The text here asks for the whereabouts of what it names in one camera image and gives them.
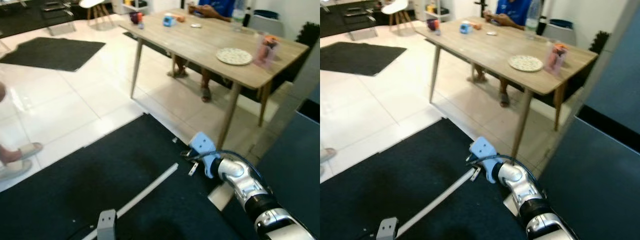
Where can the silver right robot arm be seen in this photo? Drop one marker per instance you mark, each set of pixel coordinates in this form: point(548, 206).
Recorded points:
point(245, 186)
point(520, 187)

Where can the dark blue fridge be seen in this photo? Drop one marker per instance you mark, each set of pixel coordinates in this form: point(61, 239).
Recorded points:
point(595, 185)
point(295, 175)

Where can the small black floor mat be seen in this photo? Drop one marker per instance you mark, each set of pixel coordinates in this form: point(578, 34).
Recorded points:
point(52, 53)
point(360, 58)

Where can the dark leafy plant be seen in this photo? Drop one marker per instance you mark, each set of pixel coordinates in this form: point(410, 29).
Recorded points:
point(600, 42)
point(307, 34)

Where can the round patterned plate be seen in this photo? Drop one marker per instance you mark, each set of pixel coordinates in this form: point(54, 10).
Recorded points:
point(525, 63)
point(234, 56)

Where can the white flat board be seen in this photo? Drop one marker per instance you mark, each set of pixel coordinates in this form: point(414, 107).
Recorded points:
point(511, 204)
point(220, 196)

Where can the clear plastic bottle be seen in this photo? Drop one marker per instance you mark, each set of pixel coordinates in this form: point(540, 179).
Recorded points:
point(533, 17)
point(239, 15)

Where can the light wooden dining table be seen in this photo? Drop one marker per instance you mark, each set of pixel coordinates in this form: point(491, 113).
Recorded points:
point(505, 47)
point(210, 42)

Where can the white chair with wooden legs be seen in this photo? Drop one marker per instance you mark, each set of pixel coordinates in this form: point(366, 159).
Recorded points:
point(395, 7)
point(92, 3)

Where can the long white strip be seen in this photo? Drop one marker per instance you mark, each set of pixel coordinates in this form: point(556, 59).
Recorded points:
point(440, 197)
point(150, 189)

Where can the dark red mug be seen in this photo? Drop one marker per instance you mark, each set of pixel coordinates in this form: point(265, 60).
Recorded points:
point(433, 25)
point(136, 18)

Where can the seated person in blue shirt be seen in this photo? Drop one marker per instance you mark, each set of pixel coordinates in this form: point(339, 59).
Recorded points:
point(217, 7)
point(512, 9)

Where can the white shelf unit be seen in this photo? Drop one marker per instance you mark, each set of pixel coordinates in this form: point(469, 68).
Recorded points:
point(432, 7)
point(127, 5)

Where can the small orange item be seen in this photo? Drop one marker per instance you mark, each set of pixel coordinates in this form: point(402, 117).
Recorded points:
point(180, 19)
point(477, 26)

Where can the small blue cup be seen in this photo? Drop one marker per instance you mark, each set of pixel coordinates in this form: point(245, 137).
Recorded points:
point(168, 21)
point(466, 28)

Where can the dark blue bin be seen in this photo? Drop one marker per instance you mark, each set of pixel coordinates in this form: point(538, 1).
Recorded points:
point(561, 23)

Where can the person's feet in beige sandals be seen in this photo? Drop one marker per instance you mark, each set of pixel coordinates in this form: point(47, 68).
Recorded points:
point(20, 152)

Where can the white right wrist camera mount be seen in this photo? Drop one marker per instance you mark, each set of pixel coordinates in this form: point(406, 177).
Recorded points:
point(482, 149)
point(202, 144)

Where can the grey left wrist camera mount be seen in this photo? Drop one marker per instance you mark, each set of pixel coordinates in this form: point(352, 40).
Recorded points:
point(387, 229)
point(106, 225)

